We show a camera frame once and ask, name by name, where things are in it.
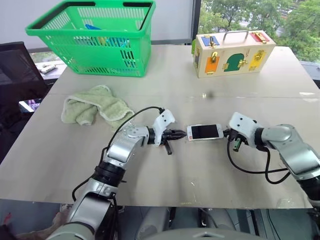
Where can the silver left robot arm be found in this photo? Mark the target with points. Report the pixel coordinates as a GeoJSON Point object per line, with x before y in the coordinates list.
{"type": "Point", "coordinates": [117, 152]}

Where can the small white sill object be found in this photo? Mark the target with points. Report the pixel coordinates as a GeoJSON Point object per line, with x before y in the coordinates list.
{"type": "Point", "coordinates": [47, 68]}

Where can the wooden lock box toy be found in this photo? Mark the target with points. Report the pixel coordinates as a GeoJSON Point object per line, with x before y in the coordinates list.
{"type": "Point", "coordinates": [232, 61]}

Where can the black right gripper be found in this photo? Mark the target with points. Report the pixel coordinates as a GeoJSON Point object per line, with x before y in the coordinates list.
{"type": "Point", "coordinates": [233, 136]}

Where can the dark window frame post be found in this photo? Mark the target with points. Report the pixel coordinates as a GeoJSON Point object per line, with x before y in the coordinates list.
{"type": "Point", "coordinates": [196, 20]}

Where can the black office chair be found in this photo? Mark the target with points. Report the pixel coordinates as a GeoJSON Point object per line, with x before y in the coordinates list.
{"type": "Point", "coordinates": [15, 80]}

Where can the clear phone case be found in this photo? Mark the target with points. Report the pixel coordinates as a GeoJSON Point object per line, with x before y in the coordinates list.
{"type": "Point", "coordinates": [192, 140]}

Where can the brown trouser leg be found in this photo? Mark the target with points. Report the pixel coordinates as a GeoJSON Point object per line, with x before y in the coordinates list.
{"type": "Point", "coordinates": [50, 231]}

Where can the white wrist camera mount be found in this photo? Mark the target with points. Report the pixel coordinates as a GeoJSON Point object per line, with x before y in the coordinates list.
{"type": "Point", "coordinates": [241, 122]}
{"type": "Point", "coordinates": [163, 120]}

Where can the grey rounded shape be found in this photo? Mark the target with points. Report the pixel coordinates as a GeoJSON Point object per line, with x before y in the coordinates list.
{"type": "Point", "coordinates": [155, 221]}

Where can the flat tablet with picture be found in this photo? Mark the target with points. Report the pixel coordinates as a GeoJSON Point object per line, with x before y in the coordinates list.
{"type": "Point", "coordinates": [31, 105]}

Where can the light green towel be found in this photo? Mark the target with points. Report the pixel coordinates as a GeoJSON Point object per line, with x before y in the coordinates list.
{"type": "Point", "coordinates": [107, 105]}

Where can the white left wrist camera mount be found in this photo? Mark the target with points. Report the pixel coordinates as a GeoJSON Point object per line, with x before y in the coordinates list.
{"type": "Point", "coordinates": [163, 120]}

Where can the grey robot chest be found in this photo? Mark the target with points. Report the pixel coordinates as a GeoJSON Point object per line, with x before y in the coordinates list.
{"type": "Point", "coordinates": [202, 235]}

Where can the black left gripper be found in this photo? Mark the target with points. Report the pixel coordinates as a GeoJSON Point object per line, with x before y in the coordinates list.
{"type": "Point", "coordinates": [168, 137]}

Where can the blue plastic item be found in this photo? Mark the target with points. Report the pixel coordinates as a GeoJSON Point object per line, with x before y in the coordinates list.
{"type": "Point", "coordinates": [92, 27]}

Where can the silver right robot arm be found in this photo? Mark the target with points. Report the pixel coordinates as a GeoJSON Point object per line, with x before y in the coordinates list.
{"type": "Point", "coordinates": [290, 147]}

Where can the green plastic shopping basket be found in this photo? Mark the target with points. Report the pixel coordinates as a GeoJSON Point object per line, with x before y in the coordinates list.
{"type": "Point", "coordinates": [97, 57]}

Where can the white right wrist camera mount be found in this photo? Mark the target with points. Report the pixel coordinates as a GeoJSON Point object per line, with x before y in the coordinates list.
{"type": "Point", "coordinates": [241, 122]}

